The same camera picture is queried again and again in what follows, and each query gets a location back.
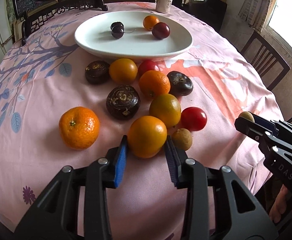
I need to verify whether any person's right hand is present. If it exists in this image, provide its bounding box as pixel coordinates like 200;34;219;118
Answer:
269;185;290;224

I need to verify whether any dark red plum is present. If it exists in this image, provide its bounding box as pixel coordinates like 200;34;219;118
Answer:
151;22;170;40

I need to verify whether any small tan longan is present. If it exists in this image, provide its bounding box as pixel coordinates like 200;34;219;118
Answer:
171;128;193;151

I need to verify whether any dark wooden chair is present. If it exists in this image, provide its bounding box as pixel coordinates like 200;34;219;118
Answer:
240;31;291;91

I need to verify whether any pink floral tablecloth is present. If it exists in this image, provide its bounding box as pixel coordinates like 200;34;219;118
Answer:
0;7;282;239

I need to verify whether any smooth orange back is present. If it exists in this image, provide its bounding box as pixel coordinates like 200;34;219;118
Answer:
109;58;138;85

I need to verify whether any red cherry tomato back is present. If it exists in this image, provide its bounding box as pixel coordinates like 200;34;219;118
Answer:
138;60;160;77

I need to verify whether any dark cherry front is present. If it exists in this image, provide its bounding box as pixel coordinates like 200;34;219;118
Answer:
111;25;124;39

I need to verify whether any dark cherry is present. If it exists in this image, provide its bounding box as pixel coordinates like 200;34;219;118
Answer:
110;22;124;30
111;25;124;39

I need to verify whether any white drink can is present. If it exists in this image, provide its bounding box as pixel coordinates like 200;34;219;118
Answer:
155;0;173;14

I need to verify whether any dark cherry rear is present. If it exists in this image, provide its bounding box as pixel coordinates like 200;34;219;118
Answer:
110;22;124;30

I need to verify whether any red cherry tomato front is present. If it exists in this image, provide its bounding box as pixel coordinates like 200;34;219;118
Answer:
181;107;207;132

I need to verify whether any red cherry tomato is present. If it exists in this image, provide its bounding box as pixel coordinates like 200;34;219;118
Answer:
181;107;207;132
138;60;160;77

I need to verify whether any beige patterned curtain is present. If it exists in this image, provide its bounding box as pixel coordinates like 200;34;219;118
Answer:
238;0;276;33

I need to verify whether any smooth orange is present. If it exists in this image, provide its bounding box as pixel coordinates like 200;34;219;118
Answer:
109;58;138;85
127;115;167;159

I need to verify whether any greenish orange citrus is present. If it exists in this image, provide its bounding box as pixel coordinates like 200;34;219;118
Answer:
149;94;181;128

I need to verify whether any large wrinkled mandarin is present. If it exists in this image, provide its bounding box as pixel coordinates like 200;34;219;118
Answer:
59;106;100;150

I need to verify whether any white oval plate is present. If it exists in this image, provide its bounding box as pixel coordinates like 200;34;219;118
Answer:
74;11;193;61

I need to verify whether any small orange on plate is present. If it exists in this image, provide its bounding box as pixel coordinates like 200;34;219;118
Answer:
143;15;160;31

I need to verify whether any textured orange mandarin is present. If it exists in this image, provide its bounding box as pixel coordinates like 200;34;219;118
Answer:
138;70;170;100

